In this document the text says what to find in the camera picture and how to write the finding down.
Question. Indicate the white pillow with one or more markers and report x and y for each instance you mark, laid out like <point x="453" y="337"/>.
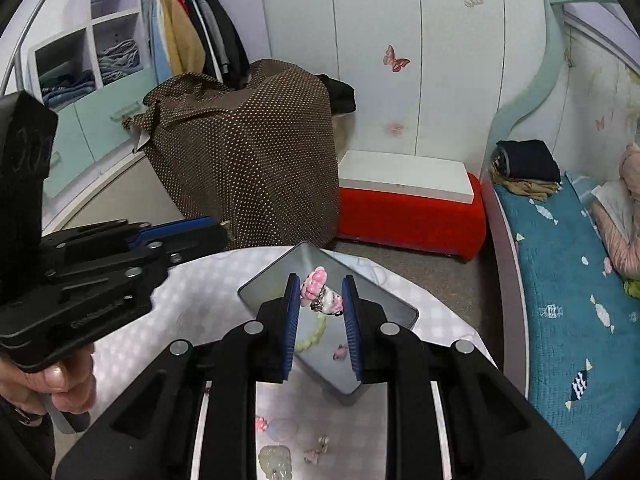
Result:
<point x="610" y="200"/>

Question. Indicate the white teal wardrobe shelf unit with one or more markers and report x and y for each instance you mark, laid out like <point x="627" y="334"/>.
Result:
<point x="85" y="85"/>

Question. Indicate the brown polka dot cloth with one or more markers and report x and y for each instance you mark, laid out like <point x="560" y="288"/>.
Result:
<point x="240" y="160"/>

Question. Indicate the pink butterfly sticker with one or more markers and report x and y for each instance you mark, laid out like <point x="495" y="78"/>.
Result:
<point x="395" y="59"/>

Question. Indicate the round white checked table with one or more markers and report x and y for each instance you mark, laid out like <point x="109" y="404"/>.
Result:
<point x="200" y="310"/>

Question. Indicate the pale green jade pendant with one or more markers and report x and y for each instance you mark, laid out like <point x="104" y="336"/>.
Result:
<point x="274" y="460"/>

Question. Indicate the grey metal tin tray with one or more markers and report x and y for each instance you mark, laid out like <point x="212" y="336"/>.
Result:
<point x="280" y="280"/>

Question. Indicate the pink silver earring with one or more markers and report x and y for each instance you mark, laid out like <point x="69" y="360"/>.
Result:
<point x="316" y="450"/>

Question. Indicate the stack of folded dark clothes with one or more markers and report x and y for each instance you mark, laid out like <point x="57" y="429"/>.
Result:
<point x="527" y="165"/>

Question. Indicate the faded pink flower sticker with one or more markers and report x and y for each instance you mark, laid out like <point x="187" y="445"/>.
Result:
<point x="395" y="128"/>

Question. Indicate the red storage bench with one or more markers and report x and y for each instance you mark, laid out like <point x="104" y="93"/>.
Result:
<point x="410" y="225"/>

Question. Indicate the blue fish print bedsheet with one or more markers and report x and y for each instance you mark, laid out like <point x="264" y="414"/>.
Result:
<point x="560" y="310"/>

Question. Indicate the white bench top board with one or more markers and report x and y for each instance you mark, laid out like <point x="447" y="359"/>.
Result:
<point x="405" y="175"/>

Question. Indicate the teal curved headboard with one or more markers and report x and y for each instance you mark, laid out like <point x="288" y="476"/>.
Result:
<point x="530" y="85"/>

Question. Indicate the folded blue striped clothes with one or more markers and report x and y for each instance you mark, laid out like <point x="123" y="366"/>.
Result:
<point x="65" y="87"/>

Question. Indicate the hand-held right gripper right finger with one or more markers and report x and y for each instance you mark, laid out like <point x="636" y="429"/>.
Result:
<point x="352" y="331"/>

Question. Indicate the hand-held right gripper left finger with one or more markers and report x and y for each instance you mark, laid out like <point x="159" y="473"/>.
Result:
<point x="291" y="331"/>

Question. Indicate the black garment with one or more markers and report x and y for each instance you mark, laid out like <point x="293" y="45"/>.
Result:
<point x="340" y="92"/>

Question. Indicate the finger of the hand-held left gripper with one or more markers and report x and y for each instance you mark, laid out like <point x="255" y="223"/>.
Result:
<point x="100" y="236"/>
<point x="165" y="255"/>

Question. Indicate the person's left hand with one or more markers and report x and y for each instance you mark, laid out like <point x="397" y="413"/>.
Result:
<point x="60" y="382"/>

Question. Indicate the pink pillow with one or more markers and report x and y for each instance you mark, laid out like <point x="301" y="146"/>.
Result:
<point x="622" y="220"/>

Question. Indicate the white wardrobe doors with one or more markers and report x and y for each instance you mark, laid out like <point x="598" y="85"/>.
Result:
<point x="400" y="35"/>

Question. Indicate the small pink charm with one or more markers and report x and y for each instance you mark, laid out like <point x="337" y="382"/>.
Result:
<point x="340" y="353"/>

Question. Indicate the small red pink earring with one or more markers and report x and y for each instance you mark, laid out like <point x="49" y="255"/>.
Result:
<point x="260" y="424"/>

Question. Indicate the folded grey clothes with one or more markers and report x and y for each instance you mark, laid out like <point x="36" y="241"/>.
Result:
<point x="119" y="60"/>

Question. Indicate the row of hanging clothes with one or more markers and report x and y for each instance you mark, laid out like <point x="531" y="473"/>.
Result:
<point x="195" y="35"/>

